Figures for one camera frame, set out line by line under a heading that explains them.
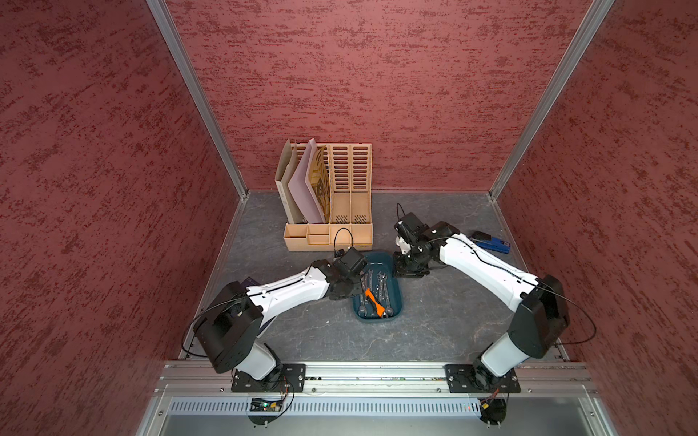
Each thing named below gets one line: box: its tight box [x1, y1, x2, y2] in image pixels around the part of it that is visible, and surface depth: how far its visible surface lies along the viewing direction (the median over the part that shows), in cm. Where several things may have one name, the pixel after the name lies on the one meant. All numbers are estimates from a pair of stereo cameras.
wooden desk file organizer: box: [283, 142, 374, 252], surface depth 104 cm
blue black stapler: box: [468, 230, 511, 255], surface depth 103 cm
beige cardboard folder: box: [274, 138, 308, 225], surface depth 90 cm
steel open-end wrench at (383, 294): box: [377, 270, 395, 318], surface depth 91 cm
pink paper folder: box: [288, 138, 327, 225], surface depth 92 cm
